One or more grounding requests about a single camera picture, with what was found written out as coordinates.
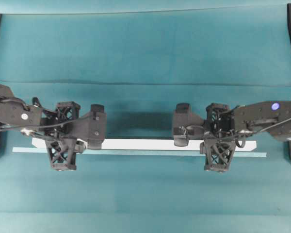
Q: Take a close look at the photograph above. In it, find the white wooden board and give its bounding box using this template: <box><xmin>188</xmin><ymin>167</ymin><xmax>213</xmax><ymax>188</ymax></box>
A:
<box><xmin>32</xmin><ymin>138</ymin><xmax>257</xmax><ymax>151</ymax></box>

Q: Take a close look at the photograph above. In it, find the light blue strip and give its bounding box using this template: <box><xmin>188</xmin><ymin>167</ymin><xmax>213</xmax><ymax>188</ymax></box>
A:
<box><xmin>12</xmin><ymin>147</ymin><xmax>267</xmax><ymax>158</ymax></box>

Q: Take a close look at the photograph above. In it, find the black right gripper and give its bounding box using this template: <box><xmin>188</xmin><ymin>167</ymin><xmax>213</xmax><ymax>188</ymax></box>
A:
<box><xmin>200</xmin><ymin>103</ymin><xmax>245</xmax><ymax>172</ymax></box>

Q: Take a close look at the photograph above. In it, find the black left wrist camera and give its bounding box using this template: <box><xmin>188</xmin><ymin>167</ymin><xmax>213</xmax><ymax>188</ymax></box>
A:
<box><xmin>68</xmin><ymin>104</ymin><xmax>107</xmax><ymax>150</ymax></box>

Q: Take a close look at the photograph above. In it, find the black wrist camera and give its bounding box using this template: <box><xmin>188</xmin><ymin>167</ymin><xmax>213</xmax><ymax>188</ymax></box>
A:
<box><xmin>172</xmin><ymin>103</ymin><xmax>205</xmax><ymax>147</ymax></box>
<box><xmin>68</xmin><ymin>104</ymin><xmax>107</xmax><ymax>150</ymax></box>

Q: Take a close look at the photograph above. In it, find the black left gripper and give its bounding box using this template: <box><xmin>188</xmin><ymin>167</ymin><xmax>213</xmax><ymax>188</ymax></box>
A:
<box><xmin>20</xmin><ymin>97</ymin><xmax>87</xmax><ymax>171</ymax></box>

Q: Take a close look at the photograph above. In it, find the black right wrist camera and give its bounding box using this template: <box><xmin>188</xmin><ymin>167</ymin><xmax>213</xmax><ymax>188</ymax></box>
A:
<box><xmin>172</xmin><ymin>103</ymin><xmax>205</xmax><ymax>147</ymax></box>

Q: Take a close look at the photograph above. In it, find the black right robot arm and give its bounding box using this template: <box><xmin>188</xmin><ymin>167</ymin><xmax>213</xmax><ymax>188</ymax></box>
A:
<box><xmin>200</xmin><ymin>100</ymin><xmax>291</xmax><ymax>172</ymax></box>

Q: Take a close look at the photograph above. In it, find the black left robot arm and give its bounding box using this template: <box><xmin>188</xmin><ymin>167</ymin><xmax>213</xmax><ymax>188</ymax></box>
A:
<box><xmin>0</xmin><ymin>84</ymin><xmax>85</xmax><ymax>171</ymax></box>

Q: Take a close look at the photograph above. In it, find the teal table cloth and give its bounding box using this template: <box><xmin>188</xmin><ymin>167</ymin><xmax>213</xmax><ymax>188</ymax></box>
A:
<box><xmin>0</xmin><ymin>4</ymin><xmax>291</xmax><ymax>233</ymax></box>

